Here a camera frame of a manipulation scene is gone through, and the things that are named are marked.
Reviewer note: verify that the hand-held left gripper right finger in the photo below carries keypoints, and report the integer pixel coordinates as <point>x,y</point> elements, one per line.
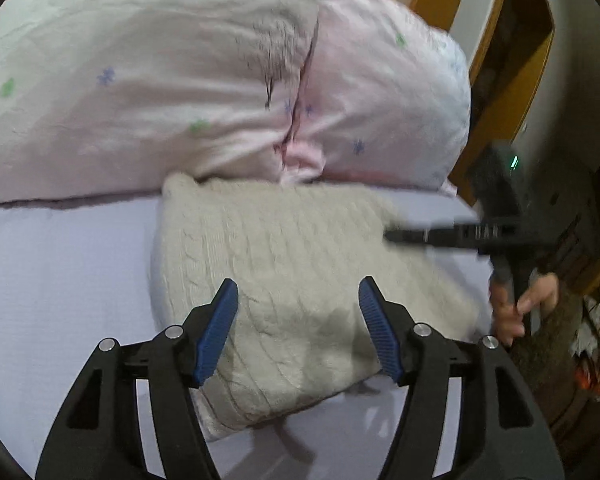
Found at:
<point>380,330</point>

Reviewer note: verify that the left pink floral pillow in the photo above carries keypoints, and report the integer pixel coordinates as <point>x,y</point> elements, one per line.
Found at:
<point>205,70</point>

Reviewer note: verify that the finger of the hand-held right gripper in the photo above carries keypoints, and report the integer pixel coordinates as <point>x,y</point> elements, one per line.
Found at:
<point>432,235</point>

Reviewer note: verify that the brown fuzzy rug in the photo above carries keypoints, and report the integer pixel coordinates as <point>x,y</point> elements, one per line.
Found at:
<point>555,360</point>

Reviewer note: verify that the white bed sheet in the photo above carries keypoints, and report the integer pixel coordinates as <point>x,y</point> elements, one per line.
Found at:
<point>65,280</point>

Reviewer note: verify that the person's right hand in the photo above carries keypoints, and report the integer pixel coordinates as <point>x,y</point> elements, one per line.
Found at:
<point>522,305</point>

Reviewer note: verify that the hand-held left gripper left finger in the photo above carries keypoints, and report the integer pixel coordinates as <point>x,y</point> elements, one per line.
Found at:
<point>215,329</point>

